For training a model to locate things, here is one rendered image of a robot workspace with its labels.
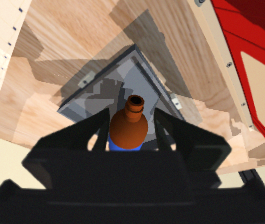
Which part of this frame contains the red crate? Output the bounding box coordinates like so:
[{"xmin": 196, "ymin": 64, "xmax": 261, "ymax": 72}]
[{"xmin": 210, "ymin": 0, "xmax": 265, "ymax": 138}]

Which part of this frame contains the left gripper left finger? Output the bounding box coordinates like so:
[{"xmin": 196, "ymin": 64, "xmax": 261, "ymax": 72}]
[{"xmin": 32, "ymin": 108, "xmax": 110, "ymax": 150}]

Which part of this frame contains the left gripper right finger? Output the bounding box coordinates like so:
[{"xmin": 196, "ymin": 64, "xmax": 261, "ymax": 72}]
[{"xmin": 154, "ymin": 107, "xmax": 232, "ymax": 172}]

